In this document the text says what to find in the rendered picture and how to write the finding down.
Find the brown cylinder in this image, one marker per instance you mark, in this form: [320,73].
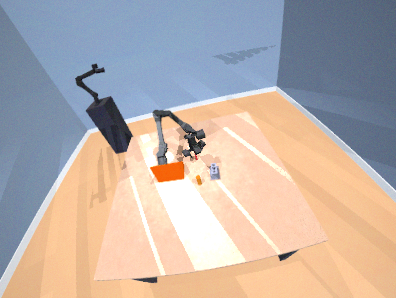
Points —
[198,180]

